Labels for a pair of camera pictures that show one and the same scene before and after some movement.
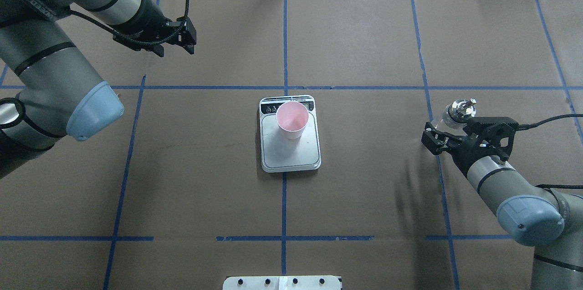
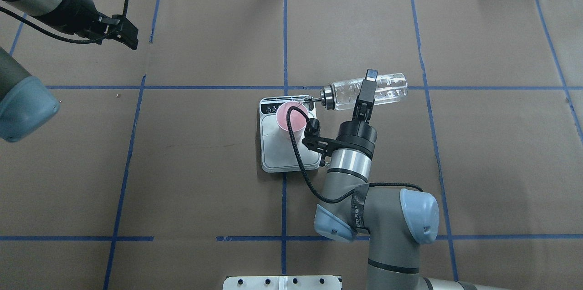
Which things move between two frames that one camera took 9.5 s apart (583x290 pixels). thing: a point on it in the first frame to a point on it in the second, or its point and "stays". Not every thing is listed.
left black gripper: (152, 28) to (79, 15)
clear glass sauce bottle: (455, 116) to (345, 94)
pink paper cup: (292, 118) stays
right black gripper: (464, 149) to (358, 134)
